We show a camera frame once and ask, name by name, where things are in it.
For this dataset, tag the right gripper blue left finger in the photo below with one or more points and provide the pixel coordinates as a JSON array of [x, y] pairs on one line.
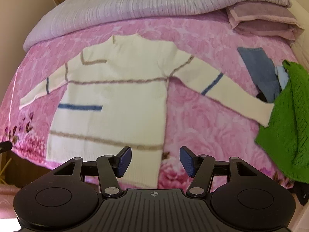
[[110, 168]]

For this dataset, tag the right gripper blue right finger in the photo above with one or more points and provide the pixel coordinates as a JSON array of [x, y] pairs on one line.
[[200, 169]]

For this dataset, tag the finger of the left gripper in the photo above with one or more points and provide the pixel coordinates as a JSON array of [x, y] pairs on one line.
[[5, 146]]

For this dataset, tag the cream striped knit sweater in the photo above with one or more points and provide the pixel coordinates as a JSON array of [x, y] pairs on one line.
[[116, 97]]

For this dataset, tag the pink rose bed blanket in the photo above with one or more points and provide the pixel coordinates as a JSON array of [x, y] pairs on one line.
[[203, 125]]

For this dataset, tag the green knit garment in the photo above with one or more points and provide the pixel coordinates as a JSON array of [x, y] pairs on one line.
[[285, 140]]

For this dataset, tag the black garment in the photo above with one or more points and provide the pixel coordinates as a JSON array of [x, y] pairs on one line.
[[261, 97]]

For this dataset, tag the blue denim garment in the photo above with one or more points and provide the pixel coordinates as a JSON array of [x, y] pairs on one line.
[[262, 72]]

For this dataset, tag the light blue garment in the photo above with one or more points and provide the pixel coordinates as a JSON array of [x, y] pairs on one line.
[[282, 76]]

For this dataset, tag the mauve pillow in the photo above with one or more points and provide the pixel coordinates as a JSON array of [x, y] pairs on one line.
[[263, 19]]

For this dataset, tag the lavender striped quilt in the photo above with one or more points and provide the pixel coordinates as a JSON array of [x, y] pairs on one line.
[[74, 15]]

